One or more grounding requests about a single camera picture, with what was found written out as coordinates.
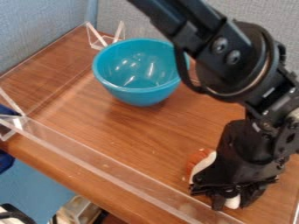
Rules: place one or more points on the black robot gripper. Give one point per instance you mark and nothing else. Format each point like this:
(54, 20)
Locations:
(251, 158)

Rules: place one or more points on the toy mushroom brown cap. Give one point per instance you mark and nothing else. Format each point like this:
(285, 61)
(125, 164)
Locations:
(199, 160)

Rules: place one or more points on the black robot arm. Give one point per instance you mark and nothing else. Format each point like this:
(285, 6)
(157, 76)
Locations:
(230, 59)

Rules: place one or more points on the blue plastic bowl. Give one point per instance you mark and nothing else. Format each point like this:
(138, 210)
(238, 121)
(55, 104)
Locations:
(137, 70)

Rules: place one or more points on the grey box under table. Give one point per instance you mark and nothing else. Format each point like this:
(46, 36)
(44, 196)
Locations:
(78, 211)

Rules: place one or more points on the black object at bottom left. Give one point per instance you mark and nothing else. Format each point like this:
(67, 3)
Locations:
(12, 216)

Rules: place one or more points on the dark blue cloth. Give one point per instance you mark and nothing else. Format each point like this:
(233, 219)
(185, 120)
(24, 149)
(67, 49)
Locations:
(7, 159)

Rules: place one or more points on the clear acrylic table barrier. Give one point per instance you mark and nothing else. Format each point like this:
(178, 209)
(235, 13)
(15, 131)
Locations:
(119, 154)

